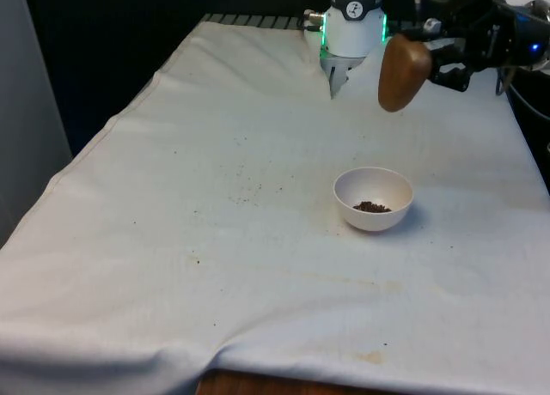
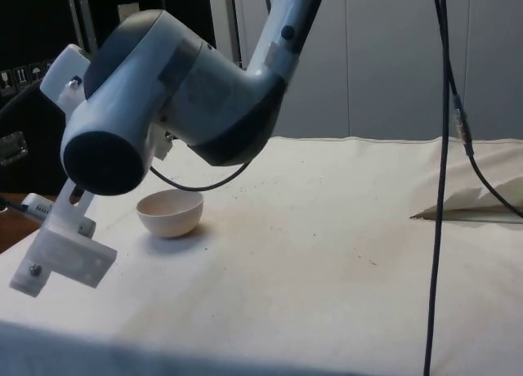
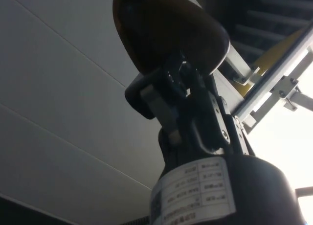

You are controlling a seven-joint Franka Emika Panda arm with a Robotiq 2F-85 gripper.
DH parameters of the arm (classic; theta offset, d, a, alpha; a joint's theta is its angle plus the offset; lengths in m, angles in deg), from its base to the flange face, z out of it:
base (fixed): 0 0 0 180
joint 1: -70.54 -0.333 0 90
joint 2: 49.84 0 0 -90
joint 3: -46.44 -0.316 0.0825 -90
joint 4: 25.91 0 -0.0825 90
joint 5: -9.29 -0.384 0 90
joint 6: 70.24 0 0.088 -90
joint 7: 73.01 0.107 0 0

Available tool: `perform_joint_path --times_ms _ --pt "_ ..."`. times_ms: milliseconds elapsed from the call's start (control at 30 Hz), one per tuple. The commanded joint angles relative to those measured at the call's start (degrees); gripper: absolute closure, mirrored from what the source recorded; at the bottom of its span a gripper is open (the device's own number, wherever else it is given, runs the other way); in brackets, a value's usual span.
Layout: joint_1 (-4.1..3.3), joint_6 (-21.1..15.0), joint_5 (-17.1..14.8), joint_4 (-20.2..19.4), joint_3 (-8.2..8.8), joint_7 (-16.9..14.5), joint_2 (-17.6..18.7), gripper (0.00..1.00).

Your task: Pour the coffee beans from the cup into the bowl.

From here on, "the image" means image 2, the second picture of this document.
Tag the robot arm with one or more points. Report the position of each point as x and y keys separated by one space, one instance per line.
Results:
x=204 y=86

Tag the white power strip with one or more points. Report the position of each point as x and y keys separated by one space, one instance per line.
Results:
x=38 y=209

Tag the white wrist mount plate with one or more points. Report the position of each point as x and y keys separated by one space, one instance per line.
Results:
x=61 y=71

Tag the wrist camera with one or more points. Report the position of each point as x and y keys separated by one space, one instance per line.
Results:
x=65 y=253

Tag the white bowl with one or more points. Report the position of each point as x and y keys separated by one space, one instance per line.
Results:
x=171 y=222

